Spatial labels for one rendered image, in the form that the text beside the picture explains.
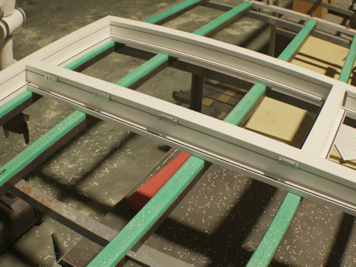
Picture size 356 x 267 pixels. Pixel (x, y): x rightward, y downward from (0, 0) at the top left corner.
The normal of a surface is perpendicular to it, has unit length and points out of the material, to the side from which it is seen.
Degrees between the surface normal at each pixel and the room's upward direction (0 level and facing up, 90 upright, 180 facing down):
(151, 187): 0
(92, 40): 90
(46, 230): 0
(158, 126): 90
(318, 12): 90
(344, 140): 0
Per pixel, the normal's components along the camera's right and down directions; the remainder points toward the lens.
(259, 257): 0.04, -0.83
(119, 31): -0.52, 0.47
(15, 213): 0.63, -0.36
